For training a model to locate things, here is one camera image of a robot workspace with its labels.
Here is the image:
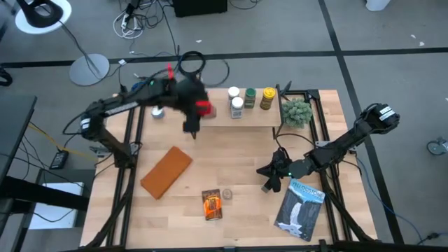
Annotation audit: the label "black equipment box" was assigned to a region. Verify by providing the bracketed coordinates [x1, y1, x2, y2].
[172, 0, 229, 18]

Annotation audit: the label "caster wheel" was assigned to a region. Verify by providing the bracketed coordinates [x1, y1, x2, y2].
[426, 136, 448, 157]

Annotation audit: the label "yellow cable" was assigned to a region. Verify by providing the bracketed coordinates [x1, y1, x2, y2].
[27, 121, 99, 162]

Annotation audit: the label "potted green plant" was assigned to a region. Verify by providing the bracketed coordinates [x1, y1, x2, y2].
[281, 97, 314, 129]

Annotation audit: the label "white power strip cable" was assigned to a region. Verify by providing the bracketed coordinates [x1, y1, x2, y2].
[113, 10, 145, 40]

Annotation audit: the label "red-lid spice tin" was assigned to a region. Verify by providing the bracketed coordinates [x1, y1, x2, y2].
[195, 100, 217, 118]

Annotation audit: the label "coiled black cable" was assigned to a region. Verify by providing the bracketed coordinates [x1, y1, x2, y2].
[178, 50, 207, 80]

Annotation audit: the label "black metal table frame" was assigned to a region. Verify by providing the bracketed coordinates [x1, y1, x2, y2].
[80, 80, 383, 252]

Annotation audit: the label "wooden shelf black legs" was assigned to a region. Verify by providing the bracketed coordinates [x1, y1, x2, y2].
[185, 85, 285, 140]

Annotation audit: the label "yellow-lid spice jar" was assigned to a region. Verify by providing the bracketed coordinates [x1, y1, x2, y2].
[259, 87, 277, 111]

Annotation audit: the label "green-lid spice jar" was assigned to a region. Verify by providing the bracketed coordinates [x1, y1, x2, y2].
[244, 87, 258, 109]

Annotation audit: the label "white-lid spice jar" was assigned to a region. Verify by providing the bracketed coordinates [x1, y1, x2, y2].
[230, 96, 245, 120]
[227, 86, 241, 106]

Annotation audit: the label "orange spice pouch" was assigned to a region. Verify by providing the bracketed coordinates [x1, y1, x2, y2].
[201, 188, 224, 222]

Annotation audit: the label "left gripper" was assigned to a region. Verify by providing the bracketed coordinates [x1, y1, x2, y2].
[174, 78, 211, 140]

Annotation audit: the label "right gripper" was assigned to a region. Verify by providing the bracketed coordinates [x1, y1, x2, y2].
[255, 146, 293, 193]

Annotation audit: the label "black cable tangle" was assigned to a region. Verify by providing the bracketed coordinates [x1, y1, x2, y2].
[117, 0, 180, 57]

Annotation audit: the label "black power adapter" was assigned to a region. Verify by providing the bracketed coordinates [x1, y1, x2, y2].
[49, 150, 70, 171]

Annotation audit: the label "Yellowstone book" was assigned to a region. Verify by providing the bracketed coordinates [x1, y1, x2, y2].
[274, 178, 327, 243]

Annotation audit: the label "black plug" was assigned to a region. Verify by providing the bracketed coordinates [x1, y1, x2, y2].
[416, 231, 442, 246]

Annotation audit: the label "white box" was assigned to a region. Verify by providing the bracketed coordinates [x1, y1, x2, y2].
[29, 181, 85, 230]

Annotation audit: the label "black desk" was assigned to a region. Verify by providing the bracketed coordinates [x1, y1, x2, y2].
[0, 94, 39, 183]

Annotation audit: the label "black metal stand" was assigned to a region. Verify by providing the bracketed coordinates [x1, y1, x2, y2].
[0, 174, 91, 252]

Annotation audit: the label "long blue cable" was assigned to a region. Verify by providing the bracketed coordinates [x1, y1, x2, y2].
[356, 156, 424, 243]

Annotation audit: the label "white floor lamp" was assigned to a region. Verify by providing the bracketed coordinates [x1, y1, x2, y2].
[15, 0, 111, 87]

